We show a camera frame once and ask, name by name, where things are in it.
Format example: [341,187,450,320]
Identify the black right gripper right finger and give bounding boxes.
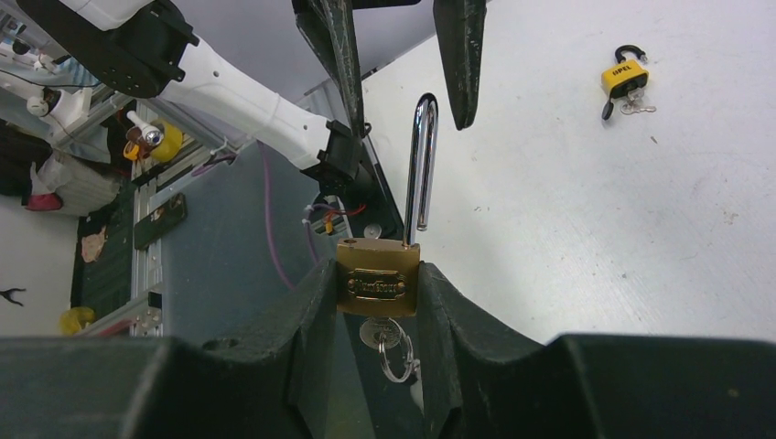
[416,263,775,438]

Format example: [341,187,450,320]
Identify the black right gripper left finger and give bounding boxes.
[1,260,337,438]

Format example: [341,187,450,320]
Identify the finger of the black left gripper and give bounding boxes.
[292,0,367,138]
[433,0,487,131]

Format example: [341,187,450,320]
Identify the silver key of brass padlock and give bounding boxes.
[359,317,420,384]

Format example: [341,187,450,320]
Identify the brass padlock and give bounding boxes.
[336,92,439,317]

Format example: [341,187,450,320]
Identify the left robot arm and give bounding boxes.
[20,1,373,196]

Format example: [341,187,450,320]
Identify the yellow padlock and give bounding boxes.
[601,45,649,121]

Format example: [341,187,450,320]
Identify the silver keys of yellow padlock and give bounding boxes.
[620,88,656,115]

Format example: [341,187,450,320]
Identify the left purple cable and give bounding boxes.
[257,142,298,292]

